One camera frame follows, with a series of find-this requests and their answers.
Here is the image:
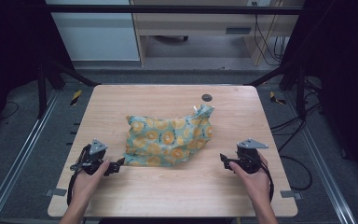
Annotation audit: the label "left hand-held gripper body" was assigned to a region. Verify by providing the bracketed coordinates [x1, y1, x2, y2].
[69, 138, 109, 175]

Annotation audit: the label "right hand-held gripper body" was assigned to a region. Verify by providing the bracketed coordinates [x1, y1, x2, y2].
[235, 137, 269, 175]

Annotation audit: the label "teal cloth with orange print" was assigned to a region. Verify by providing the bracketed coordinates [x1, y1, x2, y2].
[123, 104, 215, 168]

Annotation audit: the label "person's left hand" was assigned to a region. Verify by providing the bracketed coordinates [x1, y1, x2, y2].
[71, 159, 111, 204]

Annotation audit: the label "person's right hand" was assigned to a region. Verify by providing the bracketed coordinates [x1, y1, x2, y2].
[228, 152, 272, 203]

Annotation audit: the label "white cabinet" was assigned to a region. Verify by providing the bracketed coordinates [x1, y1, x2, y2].
[45, 0, 141, 63]

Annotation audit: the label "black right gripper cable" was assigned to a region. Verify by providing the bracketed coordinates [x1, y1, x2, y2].
[255, 155, 275, 203]

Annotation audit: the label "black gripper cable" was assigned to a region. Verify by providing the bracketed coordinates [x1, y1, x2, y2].
[66, 169, 79, 207]
[255, 155, 275, 203]

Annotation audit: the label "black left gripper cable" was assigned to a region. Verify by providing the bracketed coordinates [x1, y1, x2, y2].
[66, 169, 79, 207]

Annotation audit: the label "black floor cables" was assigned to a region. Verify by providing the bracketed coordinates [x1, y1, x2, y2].
[269, 76, 324, 192]

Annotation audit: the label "grey table edge bracket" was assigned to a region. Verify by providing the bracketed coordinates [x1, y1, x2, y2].
[44, 188, 68, 198]
[280, 189, 303, 201]

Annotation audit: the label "yellow-handled tool left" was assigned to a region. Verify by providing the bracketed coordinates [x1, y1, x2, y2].
[70, 89, 83, 106]

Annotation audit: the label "yellow-handled tool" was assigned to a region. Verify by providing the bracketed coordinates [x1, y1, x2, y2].
[268, 91, 287, 105]
[70, 89, 83, 106]

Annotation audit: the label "yellow-handled tool right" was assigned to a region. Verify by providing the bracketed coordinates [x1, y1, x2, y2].
[268, 91, 287, 105]

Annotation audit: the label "metal floor rail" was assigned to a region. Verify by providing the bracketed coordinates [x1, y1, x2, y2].
[282, 91, 358, 224]
[0, 89, 61, 224]

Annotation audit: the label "black metal frame stand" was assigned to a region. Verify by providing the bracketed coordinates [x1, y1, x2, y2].
[244, 58, 308, 122]
[36, 59, 102, 119]

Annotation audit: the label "thin black floor cable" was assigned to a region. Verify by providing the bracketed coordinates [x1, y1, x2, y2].
[0, 100, 21, 121]

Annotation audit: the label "hanging black desk cables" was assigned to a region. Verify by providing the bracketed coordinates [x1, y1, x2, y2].
[252, 1, 290, 67]

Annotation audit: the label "black horizontal frame bar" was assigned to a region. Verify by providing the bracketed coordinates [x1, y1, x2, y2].
[45, 4, 304, 16]

